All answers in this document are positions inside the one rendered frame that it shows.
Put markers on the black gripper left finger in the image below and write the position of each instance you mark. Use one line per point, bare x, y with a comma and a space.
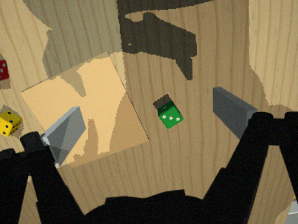
44, 153

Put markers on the red die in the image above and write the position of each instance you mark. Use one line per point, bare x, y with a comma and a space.
3, 70

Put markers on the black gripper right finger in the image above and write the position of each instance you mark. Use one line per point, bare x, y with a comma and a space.
230, 198

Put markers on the tan flat mat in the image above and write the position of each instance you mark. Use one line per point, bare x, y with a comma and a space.
111, 121

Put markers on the green die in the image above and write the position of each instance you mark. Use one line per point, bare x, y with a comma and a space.
169, 114

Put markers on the yellow die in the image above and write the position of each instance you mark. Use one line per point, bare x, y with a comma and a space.
9, 123

